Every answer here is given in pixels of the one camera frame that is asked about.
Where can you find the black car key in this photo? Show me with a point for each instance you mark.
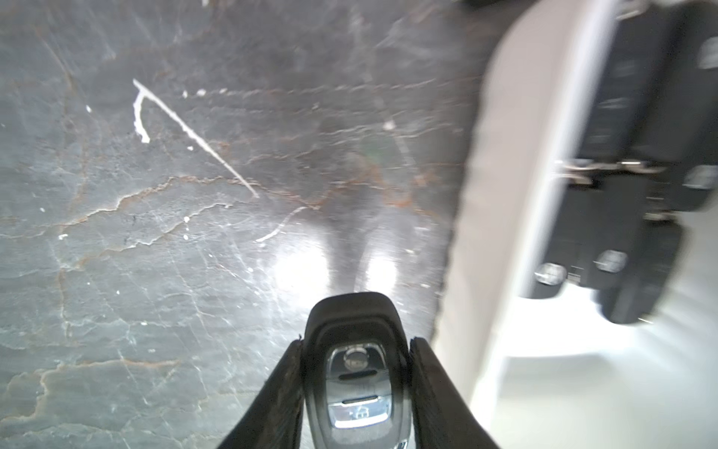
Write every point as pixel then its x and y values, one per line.
pixel 638 53

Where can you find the white storage box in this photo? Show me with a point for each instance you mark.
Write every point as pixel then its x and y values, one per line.
pixel 580 304

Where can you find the large black key front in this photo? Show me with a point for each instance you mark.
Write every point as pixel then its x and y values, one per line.
pixel 632 240

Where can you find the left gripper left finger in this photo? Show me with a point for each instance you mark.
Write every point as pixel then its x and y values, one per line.
pixel 274 419

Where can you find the black VW key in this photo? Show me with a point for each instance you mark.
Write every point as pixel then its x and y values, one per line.
pixel 679 131

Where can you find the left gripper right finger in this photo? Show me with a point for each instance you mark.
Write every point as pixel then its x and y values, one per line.
pixel 441 417

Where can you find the black key with buttons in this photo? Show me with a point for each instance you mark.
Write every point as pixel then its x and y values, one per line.
pixel 355 373

